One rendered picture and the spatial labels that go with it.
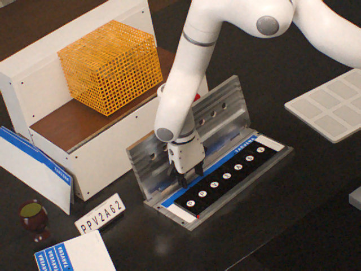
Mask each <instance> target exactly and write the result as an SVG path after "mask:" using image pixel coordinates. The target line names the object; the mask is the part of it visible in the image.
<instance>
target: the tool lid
mask: <svg viewBox="0 0 361 271"><path fill-rule="evenodd" d="M224 102H225V104H226V106H225V108H222V104H223V103H224ZM212 111H214V116H213V117H211V112H212ZM192 113H193V118H194V122H195V128H196V130H197V133H198V134H199V136H200V138H201V141H202V145H203V146H205V147H207V148H208V149H207V151H206V154H205V157H207V156H208V155H210V154H211V153H212V152H213V151H215V150H216V152H218V151H219V150H221V149H223V148H224V147H226V146H227V145H228V144H229V143H230V142H231V141H230V139H231V138H232V137H234V136H235V135H237V134H238V133H239V132H240V130H239V129H240V128H242V127H243V126H249V125H250V124H251V122H250V117H249V114H248V110H247V107H246V105H245V100H244V97H243V92H242V89H241V86H240V81H239V77H238V76H235V75H233V76H232V77H230V78H229V79H227V80H226V81H224V82H222V83H221V84H219V86H217V87H216V88H214V89H213V90H211V91H209V92H208V93H206V94H205V95H203V96H202V97H201V98H200V99H198V100H196V101H195V102H193V104H192ZM201 118H202V119H203V123H202V124H201V125H200V124H199V121H200V119H201ZM166 143H167V146H168V142H163V141H161V140H159V139H158V138H157V137H156V135H155V130H152V131H150V132H149V133H148V134H147V135H145V136H144V137H143V138H141V139H139V140H137V141H136V142H134V143H133V144H132V145H131V146H129V147H128V148H126V149H125V150H126V153H127V156H128V157H129V160H130V162H131V165H132V168H133V171H134V174H135V176H136V178H137V182H138V184H139V186H140V189H141V191H142V194H143V197H144V199H147V200H148V199H149V198H152V193H153V192H155V191H156V190H157V189H159V190H162V189H163V188H165V187H166V186H167V185H169V184H171V186H173V185H174V184H175V183H177V182H178V179H177V178H174V177H169V176H168V175H167V173H168V170H169V168H170V160H169V152H168V147H167V149H166V150H163V149H162V147H163V145H165V144H166ZM152 152H154V153H155V157H154V158H153V159H150V154H151V153H152Z"/></svg>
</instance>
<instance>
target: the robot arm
mask: <svg viewBox="0 0 361 271"><path fill-rule="evenodd" d="M224 21H227V22H229V23H232V24H234V25H236V26H237V27H239V28H241V29H242V30H243V31H245V32H247V33H248V34H250V35H252V36H255V37H259V38H271V37H276V36H279V35H282V34H283V33H284V32H285V31H286V30H287V29H288V28H289V26H290V24H291V21H292V22H294V23H295V25H296V26H298V27H299V29H300V30H301V31H302V33H303V34H304V35H305V37H306V38H307V39H308V41H309V42H310V43H311V44H312V45H313V46H314V47H315V48H316V49H318V50H319V51H321V52H323V53H325V55H327V56H329V57H331V58H332V59H334V60H336V61H338V62H340V63H343V64H345V65H346V66H349V67H352V68H357V69H361V29H360V28H359V27H358V26H356V25H354V24H353V23H351V22H349V21H347V20H345V19H344V18H342V17H340V16H339V15H337V14H336V13H335V12H334V11H332V10H331V9H330V8H329V7H328V6H327V5H326V4H325V3H324V2H322V1H321V0H192V3H191V6H190V9H189V12H188V16H187V18H186V22H185V24H184V28H183V32H182V35H181V38H180V42H179V46H178V50H177V54H176V57H175V59H174V63H173V66H172V68H171V71H170V74H169V77H168V79H167V82H166V83H164V84H162V85H161V86H160V87H159V88H158V90H157V96H158V99H159V106H158V109H157V114H156V118H155V124H154V130H155V135H156V137H157V138H158V139H159V140H161V141H163V142H168V152H169V160H170V168H169V170H168V173H167V175H168V176H169V177H174V178H177V179H178V183H179V186H180V187H183V188H185V189H187V188H188V185H187V183H186V178H184V173H185V172H187V171H189V170H190V169H191V168H193V166H194V169H195V173H196V174H198V175H199V176H201V177H203V176H204V172H203V168H202V165H203V163H204V162H203V160H204V158H205V154H206V151H207V149H208V148H207V147H205V146H203V145H202V141H201V138H200V136H199V134H198V133H197V130H196V128H195V122H194V118H193V113H192V104H193V102H194V99H195V96H196V93H197V91H198V89H199V88H200V85H201V82H202V80H203V78H204V75H205V72H206V69H207V67H208V64H209V61H210V58H211V55H212V54H213V51H214V48H215V45H216V43H217V39H218V36H219V33H220V30H221V27H222V24H223V22H224ZM174 170H175V173H174ZM179 173H180V174H179Z"/></svg>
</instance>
